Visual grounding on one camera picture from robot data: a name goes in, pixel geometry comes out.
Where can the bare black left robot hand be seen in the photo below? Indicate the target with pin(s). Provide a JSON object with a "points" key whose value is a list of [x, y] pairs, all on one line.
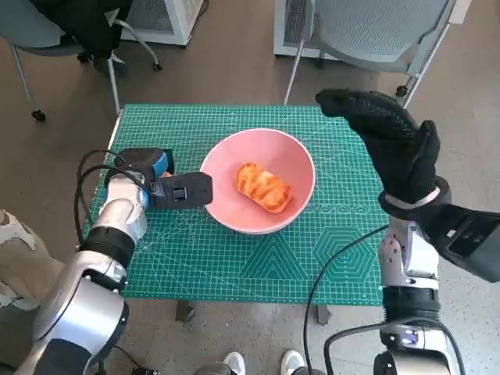
{"points": [[148, 158]]}

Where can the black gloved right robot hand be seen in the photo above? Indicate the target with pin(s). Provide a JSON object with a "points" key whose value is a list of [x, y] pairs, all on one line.
{"points": [[406, 156]]}

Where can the pink bowl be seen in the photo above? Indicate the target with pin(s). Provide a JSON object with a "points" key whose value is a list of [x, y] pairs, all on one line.
{"points": [[226, 172]]}

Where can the rectangular orange toy bread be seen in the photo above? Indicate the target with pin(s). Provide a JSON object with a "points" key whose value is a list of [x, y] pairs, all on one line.
{"points": [[261, 187]]}

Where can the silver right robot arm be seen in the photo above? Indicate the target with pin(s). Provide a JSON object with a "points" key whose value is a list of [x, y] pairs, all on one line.
{"points": [[410, 308]]}

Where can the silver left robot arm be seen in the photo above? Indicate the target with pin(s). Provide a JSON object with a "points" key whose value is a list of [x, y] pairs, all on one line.
{"points": [[78, 312]]}

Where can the green cutting mat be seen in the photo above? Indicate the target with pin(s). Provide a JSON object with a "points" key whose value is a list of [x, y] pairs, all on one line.
{"points": [[218, 265]]}

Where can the grey mesh chair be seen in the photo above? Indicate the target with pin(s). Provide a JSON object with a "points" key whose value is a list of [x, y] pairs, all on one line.
{"points": [[371, 27]]}

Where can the white cabinet with mesh panel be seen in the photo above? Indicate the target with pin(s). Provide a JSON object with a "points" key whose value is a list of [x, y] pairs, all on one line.
{"points": [[289, 23], [164, 19]]}

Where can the black jacket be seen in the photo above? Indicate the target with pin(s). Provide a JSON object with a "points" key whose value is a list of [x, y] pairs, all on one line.
{"points": [[86, 23]]}

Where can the person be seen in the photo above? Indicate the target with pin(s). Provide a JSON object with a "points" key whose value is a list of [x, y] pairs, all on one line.
{"points": [[23, 265]]}

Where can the teal seat chair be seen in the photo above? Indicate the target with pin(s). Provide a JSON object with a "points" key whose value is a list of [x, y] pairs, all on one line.
{"points": [[23, 27]]}

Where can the white shoe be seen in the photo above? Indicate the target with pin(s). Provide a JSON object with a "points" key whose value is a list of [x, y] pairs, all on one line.
{"points": [[292, 363], [234, 363]]}

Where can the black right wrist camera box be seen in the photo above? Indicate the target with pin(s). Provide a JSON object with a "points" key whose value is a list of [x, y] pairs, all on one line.
{"points": [[468, 242]]}

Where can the dark table leg bracket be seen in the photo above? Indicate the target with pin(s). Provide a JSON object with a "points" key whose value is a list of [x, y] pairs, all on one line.
{"points": [[184, 311], [323, 315]]}

